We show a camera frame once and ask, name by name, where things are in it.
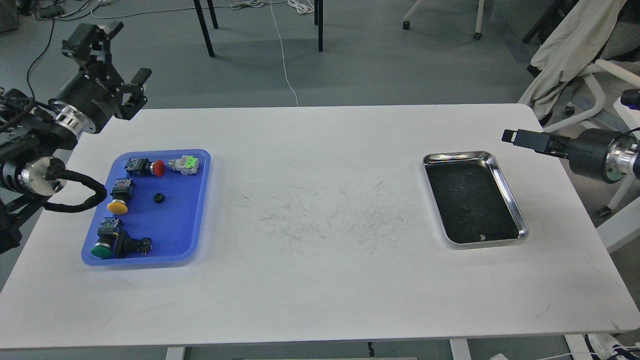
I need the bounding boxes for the red push button switch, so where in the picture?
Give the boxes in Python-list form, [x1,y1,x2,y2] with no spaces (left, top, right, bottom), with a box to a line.
[124,157,166,178]

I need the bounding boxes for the black cable on floor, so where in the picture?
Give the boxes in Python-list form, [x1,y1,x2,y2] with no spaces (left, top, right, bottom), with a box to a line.
[10,0,106,101]

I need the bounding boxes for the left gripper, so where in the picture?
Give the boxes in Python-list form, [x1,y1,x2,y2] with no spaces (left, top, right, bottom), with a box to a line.
[49,20,153,135]

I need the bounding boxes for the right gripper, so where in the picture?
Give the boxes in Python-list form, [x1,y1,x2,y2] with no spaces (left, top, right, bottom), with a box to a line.
[502,129,621,182]

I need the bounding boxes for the white cable on floor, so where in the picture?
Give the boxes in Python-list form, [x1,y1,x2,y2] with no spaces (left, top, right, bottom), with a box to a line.
[90,0,316,107]

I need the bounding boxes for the beige cloth on chair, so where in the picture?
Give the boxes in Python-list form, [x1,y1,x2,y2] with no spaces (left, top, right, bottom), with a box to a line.
[519,0,626,121]

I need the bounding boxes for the green push button switch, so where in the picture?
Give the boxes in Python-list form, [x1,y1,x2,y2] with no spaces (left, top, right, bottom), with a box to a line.
[90,217,122,259]

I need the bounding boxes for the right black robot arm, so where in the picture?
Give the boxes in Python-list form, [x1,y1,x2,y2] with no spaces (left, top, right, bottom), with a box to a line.
[502,127,640,183]

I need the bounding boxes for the green and grey switch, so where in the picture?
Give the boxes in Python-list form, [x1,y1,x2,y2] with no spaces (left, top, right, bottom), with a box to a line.
[167,155,200,176]

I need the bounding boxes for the white office chair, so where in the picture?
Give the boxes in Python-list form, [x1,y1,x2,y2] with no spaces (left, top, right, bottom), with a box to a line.
[544,59,639,218]

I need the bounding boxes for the black table legs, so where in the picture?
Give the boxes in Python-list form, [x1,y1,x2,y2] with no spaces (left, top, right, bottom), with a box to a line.
[192,0,324,58]

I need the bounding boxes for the steel tray with black mat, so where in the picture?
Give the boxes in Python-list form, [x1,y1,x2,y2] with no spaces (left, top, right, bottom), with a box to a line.
[422,150,530,249]

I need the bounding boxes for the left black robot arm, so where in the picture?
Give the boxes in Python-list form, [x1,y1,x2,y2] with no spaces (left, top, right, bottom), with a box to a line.
[0,21,152,253]

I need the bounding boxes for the blue plastic tray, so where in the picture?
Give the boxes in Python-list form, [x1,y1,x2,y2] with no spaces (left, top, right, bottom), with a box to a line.
[81,149,211,267]

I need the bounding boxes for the yellow push button switch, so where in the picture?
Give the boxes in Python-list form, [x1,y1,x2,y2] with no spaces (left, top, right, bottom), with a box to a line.
[106,177,136,215]

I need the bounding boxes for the black selector switch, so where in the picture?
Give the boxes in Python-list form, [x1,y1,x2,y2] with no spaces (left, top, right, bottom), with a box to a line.
[113,230,153,259]

